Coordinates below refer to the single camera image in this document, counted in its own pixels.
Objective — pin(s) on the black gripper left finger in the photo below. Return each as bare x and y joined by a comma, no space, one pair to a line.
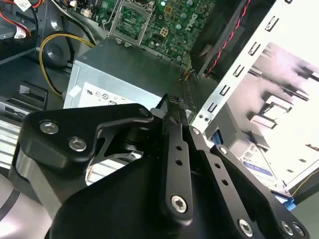
62,139

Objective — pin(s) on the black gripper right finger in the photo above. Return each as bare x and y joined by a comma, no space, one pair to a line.
224,179

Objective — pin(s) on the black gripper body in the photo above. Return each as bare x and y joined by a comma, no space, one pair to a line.
112,211

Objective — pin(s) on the hard disk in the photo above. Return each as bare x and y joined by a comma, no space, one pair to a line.
256,164

